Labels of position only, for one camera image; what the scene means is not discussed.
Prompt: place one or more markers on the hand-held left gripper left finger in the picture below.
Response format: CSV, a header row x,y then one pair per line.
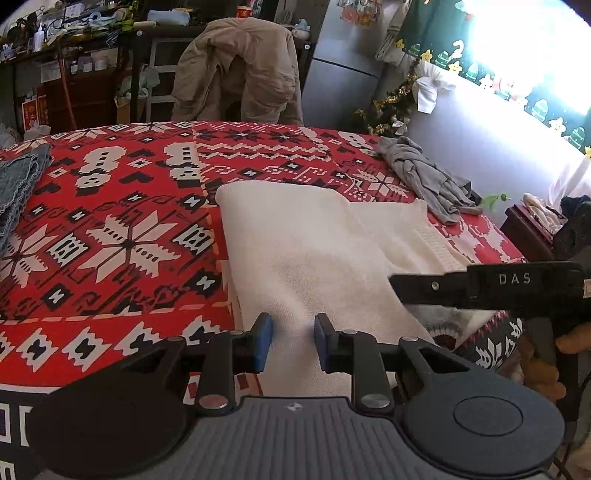
x,y
262,344

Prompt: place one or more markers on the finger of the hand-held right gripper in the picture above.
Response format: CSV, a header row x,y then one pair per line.
x,y
429,288

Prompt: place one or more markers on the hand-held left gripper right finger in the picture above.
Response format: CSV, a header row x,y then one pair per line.
x,y
323,344

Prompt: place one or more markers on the white knit vest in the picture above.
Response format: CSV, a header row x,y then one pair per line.
x,y
300,249

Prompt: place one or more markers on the person's right hand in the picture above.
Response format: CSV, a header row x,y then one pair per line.
x,y
542,378

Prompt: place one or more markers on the wooden side table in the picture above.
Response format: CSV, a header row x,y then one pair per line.
x,y
526,230

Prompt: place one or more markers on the green plant sprig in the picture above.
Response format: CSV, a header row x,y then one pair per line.
x,y
494,200

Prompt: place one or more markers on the grey crumpled garment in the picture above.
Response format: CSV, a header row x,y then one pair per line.
x,y
425,180

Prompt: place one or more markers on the small christmas tree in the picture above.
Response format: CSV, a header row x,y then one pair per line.
x,y
385,115

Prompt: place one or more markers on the white hanging cloth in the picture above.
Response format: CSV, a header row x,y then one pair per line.
x,y
429,90

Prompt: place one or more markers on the red patterned blanket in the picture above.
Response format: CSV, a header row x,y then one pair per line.
x,y
115,207

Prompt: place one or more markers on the silver fridge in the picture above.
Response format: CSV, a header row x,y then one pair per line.
x,y
337,69

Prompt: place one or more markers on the green printed curtain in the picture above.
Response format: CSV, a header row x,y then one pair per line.
x,y
461,46

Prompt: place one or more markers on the beige tied curtain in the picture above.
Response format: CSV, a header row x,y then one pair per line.
x,y
392,37

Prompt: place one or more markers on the beige jacket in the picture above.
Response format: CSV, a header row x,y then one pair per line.
x,y
240,69

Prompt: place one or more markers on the fridge posters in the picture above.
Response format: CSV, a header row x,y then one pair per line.
x,y
362,11

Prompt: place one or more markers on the blue figurine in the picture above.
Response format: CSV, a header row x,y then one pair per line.
x,y
301,30

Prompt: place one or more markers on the blue jeans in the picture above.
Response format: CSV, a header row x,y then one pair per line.
x,y
18,184

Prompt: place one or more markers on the white plastic drawer unit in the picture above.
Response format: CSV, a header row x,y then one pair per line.
x,y
161,69

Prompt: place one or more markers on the cluttered wooden shelf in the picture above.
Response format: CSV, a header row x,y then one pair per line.
x,y
87,101

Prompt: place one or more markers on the black desk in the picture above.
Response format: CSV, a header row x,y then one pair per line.
x,y
138,69

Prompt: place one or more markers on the red broom stick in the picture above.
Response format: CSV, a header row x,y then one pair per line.
x,y
67,87

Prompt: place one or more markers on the red printed box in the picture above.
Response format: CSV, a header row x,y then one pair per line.
x,y
34,115

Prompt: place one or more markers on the red cup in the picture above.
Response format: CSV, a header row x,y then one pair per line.
x,y
244,12

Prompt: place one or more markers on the folded light blue cloth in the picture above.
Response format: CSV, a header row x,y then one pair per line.
x,y
168,17

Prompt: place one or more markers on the white spray bottle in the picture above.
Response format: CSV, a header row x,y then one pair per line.
x,y
38,39

